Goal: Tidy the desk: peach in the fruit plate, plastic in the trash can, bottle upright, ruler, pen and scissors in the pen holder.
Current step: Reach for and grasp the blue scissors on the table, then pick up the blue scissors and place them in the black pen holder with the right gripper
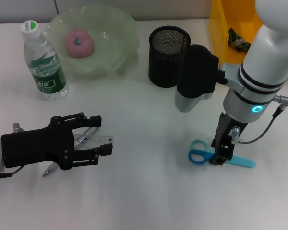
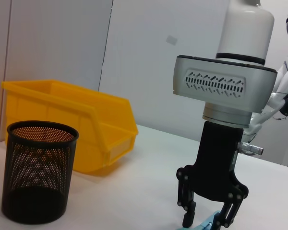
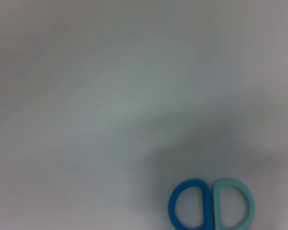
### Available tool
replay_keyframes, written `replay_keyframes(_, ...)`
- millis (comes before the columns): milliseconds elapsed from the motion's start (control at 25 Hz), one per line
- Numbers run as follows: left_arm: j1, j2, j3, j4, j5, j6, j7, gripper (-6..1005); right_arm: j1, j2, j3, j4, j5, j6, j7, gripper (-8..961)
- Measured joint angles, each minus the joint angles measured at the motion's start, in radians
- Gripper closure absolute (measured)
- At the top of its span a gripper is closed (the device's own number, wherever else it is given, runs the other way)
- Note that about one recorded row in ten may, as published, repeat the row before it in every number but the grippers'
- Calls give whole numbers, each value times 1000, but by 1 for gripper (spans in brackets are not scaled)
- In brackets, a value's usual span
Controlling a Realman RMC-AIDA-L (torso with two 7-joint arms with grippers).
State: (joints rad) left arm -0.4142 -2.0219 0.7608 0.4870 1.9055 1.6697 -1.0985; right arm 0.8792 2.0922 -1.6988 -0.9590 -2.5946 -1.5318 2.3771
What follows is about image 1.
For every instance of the clear green-label water bottle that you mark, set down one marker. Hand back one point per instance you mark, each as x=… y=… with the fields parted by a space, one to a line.
x=48 y=79

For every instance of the translucent green fruit plate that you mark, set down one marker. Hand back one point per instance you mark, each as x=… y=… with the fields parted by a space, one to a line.
x=115 y=48

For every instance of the pink peach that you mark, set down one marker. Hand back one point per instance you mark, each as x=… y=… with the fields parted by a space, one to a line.
x=84 y=46

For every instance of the yellow plastic bin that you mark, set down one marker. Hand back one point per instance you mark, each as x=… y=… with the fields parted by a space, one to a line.
x=220 y=36

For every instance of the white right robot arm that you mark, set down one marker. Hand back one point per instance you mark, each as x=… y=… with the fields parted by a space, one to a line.
x=266 y=55

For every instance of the black mesh pen holder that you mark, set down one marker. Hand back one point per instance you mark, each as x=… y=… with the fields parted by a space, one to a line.
x=163 y=67

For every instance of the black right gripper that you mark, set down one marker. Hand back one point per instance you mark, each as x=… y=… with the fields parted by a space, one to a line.
x=226 y=129

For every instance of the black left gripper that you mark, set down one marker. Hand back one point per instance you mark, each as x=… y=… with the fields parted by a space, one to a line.
x=33 y=146

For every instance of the green plastic wrapper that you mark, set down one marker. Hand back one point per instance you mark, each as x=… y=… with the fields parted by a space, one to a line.
x=237 y=42

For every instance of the black-covered right wrist camera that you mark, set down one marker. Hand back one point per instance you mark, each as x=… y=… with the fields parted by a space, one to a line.
x=196 y=72

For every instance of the gray retractable pen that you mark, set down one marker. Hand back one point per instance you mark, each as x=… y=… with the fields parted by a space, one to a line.
x=49 y=170

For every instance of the clear plastic ruler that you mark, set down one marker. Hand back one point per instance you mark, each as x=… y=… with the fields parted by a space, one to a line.
x=103 y=140

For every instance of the blue scissors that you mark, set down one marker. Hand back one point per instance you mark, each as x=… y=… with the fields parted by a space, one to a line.
x=242 y=163

